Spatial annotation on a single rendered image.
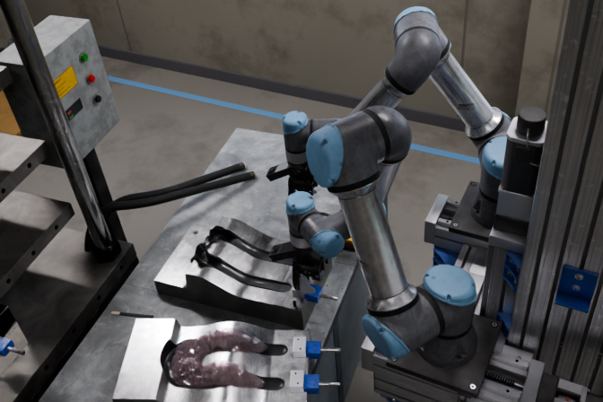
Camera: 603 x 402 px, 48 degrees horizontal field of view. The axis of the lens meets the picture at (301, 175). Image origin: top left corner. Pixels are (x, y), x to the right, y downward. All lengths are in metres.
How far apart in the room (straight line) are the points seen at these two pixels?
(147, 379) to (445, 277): 0.84
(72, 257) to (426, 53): 1.42
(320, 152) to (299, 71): 3.02
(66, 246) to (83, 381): 0.60
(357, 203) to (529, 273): 0.48
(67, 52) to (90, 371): 0.97
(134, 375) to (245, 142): 1.17
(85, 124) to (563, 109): 1.57
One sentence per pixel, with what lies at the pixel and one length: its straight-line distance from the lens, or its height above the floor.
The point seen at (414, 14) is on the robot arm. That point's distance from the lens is 1.83.
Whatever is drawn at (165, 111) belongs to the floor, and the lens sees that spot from 4.53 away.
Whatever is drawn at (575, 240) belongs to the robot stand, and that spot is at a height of 1.36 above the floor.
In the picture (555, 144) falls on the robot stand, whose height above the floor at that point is 1.60.
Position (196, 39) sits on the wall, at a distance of 4.69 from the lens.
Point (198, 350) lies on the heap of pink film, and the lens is 1.96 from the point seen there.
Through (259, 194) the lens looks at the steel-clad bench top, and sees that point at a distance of 2.51.
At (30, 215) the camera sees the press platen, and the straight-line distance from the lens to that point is 2.32.
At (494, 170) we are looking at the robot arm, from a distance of 1.91.
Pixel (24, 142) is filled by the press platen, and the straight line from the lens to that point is 2.19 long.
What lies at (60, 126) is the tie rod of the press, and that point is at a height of 1.34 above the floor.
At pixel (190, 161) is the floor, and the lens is 4.05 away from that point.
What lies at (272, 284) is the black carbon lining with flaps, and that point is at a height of 0.88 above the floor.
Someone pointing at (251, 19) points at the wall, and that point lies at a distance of 4.35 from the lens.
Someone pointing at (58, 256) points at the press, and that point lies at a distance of 2.52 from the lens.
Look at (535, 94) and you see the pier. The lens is 3.69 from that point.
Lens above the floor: 2.44
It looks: 40 degrees down
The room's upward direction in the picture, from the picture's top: 6 degrees counter-clockwise
